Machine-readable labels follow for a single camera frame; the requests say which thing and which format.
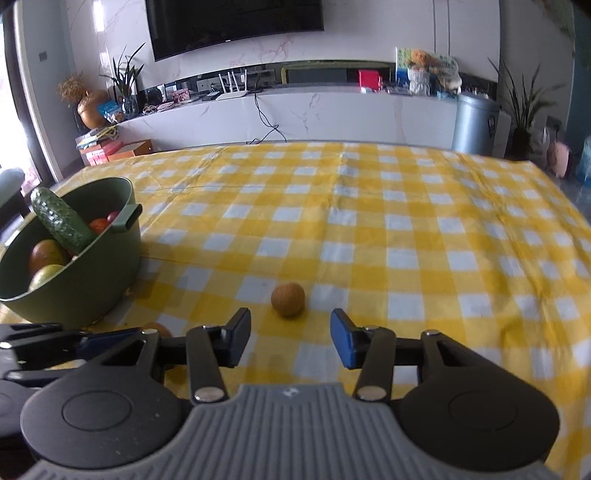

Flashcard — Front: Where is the blue snack bag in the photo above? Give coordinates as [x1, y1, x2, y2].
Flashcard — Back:
[97, 100, 125, 123]

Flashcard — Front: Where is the brown teddy bear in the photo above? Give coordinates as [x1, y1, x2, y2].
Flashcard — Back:
[409, 48, 437, 70]

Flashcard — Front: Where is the green pear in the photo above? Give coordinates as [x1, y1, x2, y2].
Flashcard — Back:
[28, 264, 65, 291]

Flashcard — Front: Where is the silver trash can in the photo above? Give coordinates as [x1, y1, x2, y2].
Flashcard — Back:
[451, 91, 502, 155]

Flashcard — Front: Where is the green cucumber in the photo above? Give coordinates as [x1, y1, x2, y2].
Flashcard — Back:
[30, 187, 98, 256]

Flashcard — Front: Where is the blue picture card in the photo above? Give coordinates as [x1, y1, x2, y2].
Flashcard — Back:
[396, 46, 416, 88]

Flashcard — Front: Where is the black cable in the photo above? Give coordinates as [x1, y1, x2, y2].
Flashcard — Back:
[245, 92, 287, 146]

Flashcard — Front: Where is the small brown round fruit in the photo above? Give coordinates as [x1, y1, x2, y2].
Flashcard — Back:
[271, 282, 305, 318]

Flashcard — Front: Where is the round printed fan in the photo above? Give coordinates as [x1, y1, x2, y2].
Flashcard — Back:
[431, 53, 462, 88]

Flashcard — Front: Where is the yellow checkered tablecloth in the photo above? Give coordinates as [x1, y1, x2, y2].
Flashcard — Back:
[0, 141, 591, 480]

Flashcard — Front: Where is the tall floor potted plant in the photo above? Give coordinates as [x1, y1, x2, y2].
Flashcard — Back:
[487, 58, 566, 160]

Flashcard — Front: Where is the white marble television console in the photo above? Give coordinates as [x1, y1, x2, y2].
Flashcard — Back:
[113, 88, 462, 153]

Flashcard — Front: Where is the white router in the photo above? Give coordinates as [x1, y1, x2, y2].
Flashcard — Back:
[217, 69, 250, 100]

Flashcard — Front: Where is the long-leaved potted plant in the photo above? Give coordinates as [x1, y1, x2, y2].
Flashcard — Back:
[99, 44, 146, 116]

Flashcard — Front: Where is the green colander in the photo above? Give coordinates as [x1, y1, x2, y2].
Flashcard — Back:
[0, 176, 143, 328]

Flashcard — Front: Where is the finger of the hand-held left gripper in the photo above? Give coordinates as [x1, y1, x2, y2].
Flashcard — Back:
[0, 323, 145, 363]
[0, 360, 90, 388]

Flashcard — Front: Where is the blue water jug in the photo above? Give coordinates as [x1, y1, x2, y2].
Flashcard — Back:
[575, 136, 591, 185]

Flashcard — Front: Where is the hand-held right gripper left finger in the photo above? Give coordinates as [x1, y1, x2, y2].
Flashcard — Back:
[90, 308, 252, 404]

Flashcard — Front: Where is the dried flower bunch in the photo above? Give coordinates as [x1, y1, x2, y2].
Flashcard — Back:
[58, 74, 88, 104]

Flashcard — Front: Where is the black flat television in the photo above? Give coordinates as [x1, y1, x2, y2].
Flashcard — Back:
[145, 0, 324, 63]

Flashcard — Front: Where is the gold vase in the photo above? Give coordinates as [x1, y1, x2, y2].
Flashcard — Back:
[76, 90, 109, 130]

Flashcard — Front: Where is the yellow green paper bag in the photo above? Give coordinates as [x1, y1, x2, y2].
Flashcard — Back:
[76, 127, 118, 148]

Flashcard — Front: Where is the pink small heater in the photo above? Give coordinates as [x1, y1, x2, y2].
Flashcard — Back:
[547, 141, 573, 178]

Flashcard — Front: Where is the orange cardboard box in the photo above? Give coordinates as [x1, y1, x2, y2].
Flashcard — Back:
[108, 140, 153, 162]

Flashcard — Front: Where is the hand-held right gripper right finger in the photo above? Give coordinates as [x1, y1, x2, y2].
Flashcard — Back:
[330, 308, 497, 403]

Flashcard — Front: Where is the stack of red boxes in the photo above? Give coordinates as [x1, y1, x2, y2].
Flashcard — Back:
[81, 141, 123, 167]

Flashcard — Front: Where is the reddish mango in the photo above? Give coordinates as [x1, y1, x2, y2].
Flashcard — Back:
[28, 239, 72, 278]

